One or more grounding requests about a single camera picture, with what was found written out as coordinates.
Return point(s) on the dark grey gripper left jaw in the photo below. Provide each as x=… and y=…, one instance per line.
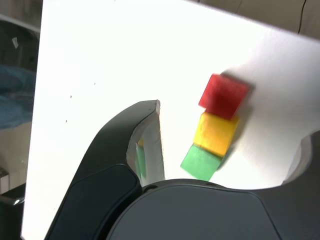
x=110, y=160

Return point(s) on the red cube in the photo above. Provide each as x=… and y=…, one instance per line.
x=222, y=96

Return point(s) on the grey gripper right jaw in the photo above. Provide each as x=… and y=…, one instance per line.
x=200, y=215

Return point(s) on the green cube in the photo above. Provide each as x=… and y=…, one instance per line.
x=200, y=162

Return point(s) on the yellow cube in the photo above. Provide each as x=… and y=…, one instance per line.
x=215, y=132

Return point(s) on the blue cloth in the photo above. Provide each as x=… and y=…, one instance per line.
x=15, y=100

